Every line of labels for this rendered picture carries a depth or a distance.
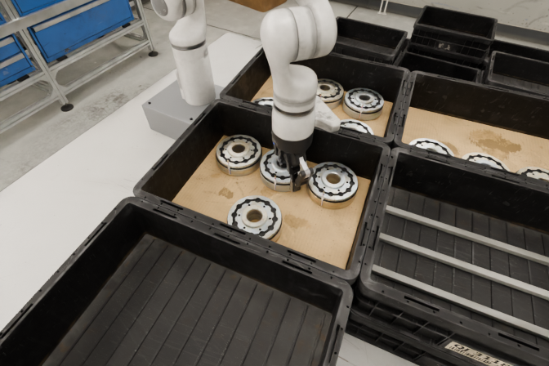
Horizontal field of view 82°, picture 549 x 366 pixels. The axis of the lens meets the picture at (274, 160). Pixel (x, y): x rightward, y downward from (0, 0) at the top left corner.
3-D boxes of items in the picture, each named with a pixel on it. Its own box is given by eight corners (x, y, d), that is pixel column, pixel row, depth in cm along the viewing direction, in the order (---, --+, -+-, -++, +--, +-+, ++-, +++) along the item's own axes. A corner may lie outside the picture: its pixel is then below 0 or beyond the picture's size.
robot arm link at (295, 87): (270, 122, 50) (322, 111, 51) (269, 25, 38) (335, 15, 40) (257, 96, 54) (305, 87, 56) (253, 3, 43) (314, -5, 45)
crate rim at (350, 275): (131, 200, 57) (127, 192, 55) (217, 104, 75) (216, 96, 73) (353, 291, 46) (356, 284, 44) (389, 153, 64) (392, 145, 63)
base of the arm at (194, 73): (178, 100, 94) (162, 46, 82) (197, 85, 100) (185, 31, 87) (204, 109, 91) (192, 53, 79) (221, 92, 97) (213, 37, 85)
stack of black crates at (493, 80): (445, 153, 170) (487, 80, 137) (454, 120, 188) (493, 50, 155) (530, 180, 157) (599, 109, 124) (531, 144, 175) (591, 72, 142)
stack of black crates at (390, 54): (309, 107, 197) (316, 37, 164) (328, 82, 214) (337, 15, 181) (372, 128, 183) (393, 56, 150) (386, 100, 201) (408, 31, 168)
